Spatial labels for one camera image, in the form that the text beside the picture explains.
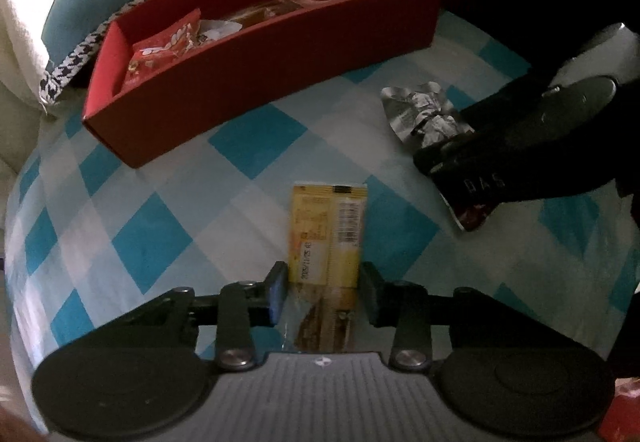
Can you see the white printed snack packet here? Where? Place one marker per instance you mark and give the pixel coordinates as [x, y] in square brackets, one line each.
[217, 30]

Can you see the red cardboard box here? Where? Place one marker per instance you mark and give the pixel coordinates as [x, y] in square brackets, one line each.
[260, 67]

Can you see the blue white checkered sheet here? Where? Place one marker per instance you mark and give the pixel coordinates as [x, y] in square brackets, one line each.
[175, 222]

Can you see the red gummy candy packet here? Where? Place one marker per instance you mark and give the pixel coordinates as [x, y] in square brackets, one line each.
[160, 50]

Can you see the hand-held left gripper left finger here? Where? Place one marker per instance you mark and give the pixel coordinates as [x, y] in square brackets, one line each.
[277, 294]

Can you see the yellow snack packet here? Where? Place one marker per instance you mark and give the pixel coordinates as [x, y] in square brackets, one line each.
[325, 232]

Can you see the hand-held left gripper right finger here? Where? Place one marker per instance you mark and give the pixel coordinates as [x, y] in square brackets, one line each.
[370, 294]

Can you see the silver brown snack packet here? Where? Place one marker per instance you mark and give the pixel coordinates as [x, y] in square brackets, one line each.
[420, 112]

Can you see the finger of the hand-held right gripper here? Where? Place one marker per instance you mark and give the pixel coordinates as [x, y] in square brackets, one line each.
[450, 155]
[505, 115]

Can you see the red object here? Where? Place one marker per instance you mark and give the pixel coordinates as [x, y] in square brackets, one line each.
[620, 414]

